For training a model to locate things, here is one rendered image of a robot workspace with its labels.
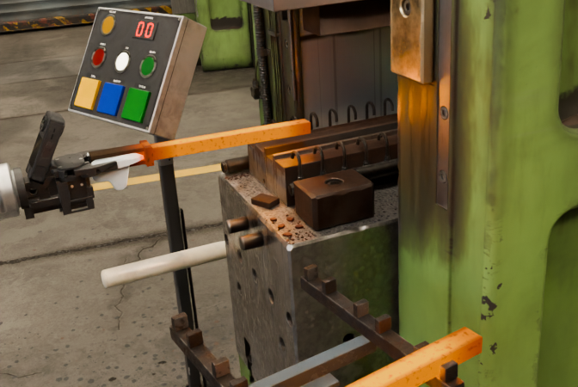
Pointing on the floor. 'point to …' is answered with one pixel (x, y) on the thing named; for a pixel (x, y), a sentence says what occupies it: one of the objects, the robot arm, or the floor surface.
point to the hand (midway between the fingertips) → (134, 152)
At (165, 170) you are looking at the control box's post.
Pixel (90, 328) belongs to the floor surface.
